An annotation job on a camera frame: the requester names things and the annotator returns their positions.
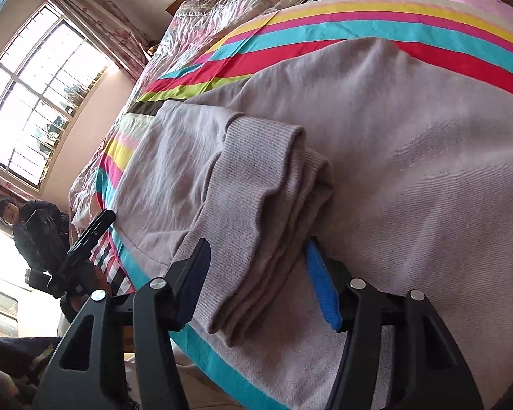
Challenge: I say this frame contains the lilac purple pants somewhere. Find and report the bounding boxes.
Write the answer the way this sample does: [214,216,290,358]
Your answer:
[111,38,513,409]

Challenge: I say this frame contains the plaid checked cloth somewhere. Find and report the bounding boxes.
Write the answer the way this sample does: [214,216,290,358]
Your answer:
[90,231,135,295]

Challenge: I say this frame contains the person in black jacket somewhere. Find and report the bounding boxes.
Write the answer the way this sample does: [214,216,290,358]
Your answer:
[0,197,69,272]

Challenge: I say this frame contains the pink floral curtain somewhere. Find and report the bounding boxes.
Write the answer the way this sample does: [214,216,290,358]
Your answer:
[47,0,149,81]

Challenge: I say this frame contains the pink floral quilt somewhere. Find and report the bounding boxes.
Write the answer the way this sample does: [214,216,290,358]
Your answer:
[69,0,319,233]

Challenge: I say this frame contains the rainbow striped bed sheet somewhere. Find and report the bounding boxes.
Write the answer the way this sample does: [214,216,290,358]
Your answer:
[94,0,513,409]

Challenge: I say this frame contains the window with white frame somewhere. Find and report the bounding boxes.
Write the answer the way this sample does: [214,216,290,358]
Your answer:
[0,4,113,188]

